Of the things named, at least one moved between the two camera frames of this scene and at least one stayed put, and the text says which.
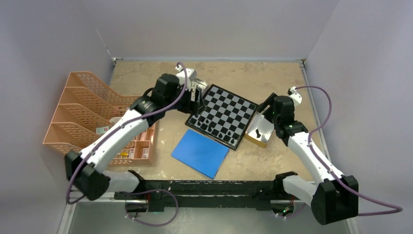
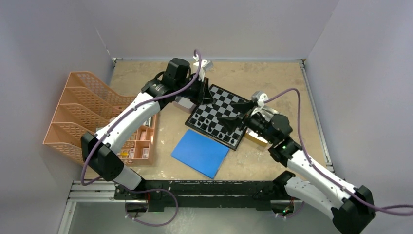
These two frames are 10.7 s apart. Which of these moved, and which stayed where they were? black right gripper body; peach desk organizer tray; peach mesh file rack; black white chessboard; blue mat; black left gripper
Moved: black left gripper; black right gripper body
Stayed: peach mesh file rack; peach desk organizer tray; blue mat; black white chessboard
